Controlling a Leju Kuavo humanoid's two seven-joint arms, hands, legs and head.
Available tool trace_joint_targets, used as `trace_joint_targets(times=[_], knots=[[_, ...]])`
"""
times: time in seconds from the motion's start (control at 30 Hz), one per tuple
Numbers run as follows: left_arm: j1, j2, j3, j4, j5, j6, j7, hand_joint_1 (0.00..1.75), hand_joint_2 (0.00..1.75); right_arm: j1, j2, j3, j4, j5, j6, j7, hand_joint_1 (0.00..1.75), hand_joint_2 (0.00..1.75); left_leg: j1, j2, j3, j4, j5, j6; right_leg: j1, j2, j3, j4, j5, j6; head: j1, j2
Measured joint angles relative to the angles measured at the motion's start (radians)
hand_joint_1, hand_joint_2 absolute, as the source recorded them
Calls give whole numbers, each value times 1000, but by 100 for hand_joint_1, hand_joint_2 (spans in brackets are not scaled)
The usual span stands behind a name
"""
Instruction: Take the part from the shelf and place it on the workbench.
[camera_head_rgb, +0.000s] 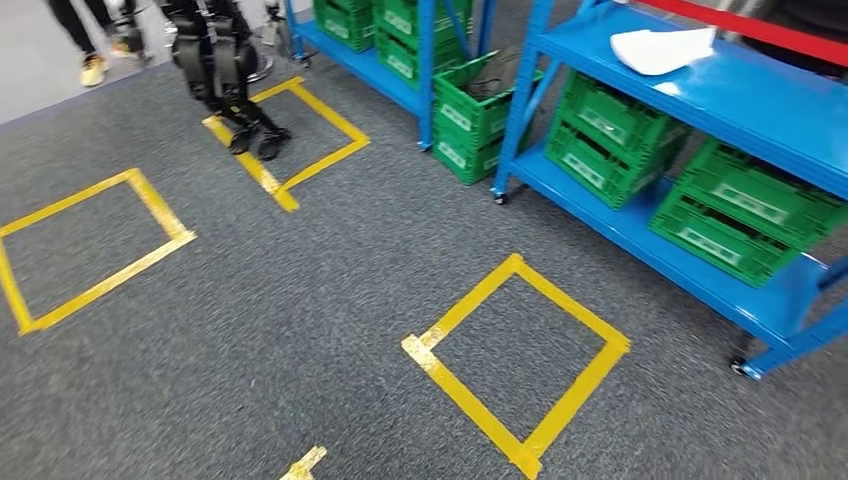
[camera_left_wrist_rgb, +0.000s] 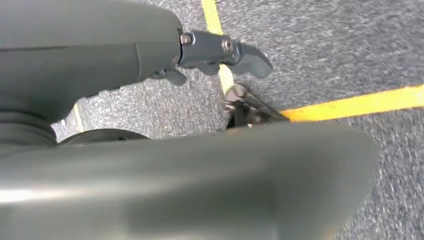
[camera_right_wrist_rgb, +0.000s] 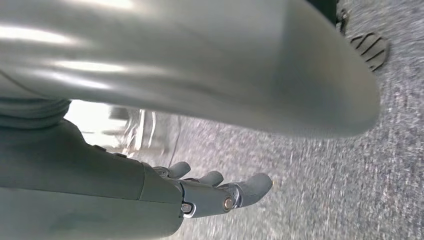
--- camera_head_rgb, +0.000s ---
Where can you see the blue metal shelf rack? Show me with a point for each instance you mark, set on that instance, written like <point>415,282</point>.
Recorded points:
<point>371,69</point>
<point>729,93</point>

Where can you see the red barrier belt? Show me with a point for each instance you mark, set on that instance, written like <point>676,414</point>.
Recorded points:
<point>762,30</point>

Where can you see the yellow floor tape square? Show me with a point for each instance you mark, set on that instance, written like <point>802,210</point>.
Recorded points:
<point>464,401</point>
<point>255,169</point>
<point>305,464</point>
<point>109,281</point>

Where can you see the dark grey flat bag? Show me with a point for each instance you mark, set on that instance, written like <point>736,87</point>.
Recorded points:
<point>510,66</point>

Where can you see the black and white humanoid robot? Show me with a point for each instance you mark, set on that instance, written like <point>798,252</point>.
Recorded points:
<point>225,66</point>

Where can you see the white plastic trim panel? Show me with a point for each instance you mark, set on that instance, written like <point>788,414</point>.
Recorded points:
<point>662,50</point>

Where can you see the silver stanchion post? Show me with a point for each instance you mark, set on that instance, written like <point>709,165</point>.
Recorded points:
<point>263,69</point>

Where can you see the person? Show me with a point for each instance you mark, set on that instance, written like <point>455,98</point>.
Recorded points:
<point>93,69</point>

